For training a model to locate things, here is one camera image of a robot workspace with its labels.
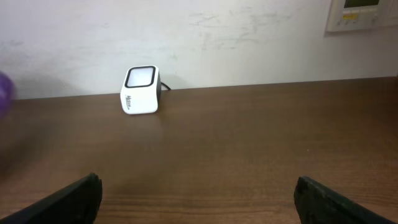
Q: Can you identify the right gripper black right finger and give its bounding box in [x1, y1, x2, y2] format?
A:
[294, 176, 394, 224]

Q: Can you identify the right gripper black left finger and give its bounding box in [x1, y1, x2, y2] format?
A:
[1, 173, 103, 224]

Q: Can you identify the purple red Carefree pack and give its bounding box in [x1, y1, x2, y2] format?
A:
[0, 72, 15, 117]

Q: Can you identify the white barcode scanner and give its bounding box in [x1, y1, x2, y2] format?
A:
[120, 65, 162, 115]

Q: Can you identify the white wall control panel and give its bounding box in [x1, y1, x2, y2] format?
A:
[325, 0, 397, 32]

